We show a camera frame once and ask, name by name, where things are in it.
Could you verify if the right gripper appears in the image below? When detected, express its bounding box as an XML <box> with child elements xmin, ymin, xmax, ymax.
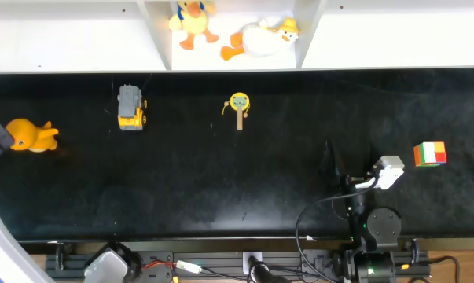
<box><xmin>318</xmin><ymin>138</ymin><xmax>381</xmax><ymax>192</ymax></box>

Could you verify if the yellow rattle drum toy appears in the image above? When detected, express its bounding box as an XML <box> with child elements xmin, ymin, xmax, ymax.
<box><xmin>221</xmin><ymin>92</ymin><xmax>252</xmax><ymax>131</ymax></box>

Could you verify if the grey and yellow toy truck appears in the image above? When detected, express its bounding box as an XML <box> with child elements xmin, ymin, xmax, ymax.
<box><xmin>116</xmin><ymin>84</ymin><xmax>149</xmax><ymax>131</ymax></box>

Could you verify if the yellow rubber duck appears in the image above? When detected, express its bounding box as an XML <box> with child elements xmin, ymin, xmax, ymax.
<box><xmin>5</xmin><ymin>118</ymin><xmax>60</xmax><ymax>153</ymax></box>

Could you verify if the many-coloured puzzle cube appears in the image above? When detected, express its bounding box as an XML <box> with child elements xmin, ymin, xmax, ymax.
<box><xmin>413</xmin><ymin>141</ymin><xmax>448</xmax><ymax>168</ymax></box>

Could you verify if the white plush duck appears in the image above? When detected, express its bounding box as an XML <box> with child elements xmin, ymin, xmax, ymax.
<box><xmin>220</xmin><ymin>17</ymin><xmax>301</xmax><ymax>61</ymax></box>

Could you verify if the yellow plush duck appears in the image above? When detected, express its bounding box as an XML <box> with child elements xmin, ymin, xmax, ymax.
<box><xmin>167</xmin><ymin>0</ymin><xmax>221</xmax><ymax>51</ymax></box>

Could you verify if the white shelf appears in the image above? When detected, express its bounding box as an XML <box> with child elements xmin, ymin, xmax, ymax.
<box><xmin>0</xmin><ymin>0</ymin><xmax>474</xmax><ymax>75</ymax></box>

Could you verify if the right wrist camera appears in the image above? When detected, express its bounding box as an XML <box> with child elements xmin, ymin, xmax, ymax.
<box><xmin>364</xmin><ymin>155</ymin><xmax>406</xmax><ymax>191</ymax></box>

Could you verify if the black cable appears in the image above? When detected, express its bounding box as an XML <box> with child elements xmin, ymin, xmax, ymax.
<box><xmin>295</xmin><ymin>177</ymin><xmax>379</xmax><ymax>283</ymax></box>

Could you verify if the mounting rail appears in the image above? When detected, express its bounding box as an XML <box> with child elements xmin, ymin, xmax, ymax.
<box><xmin>43</xmin><ymin>239</ymin><xmax>461</xmax><ymax>283</ymax></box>

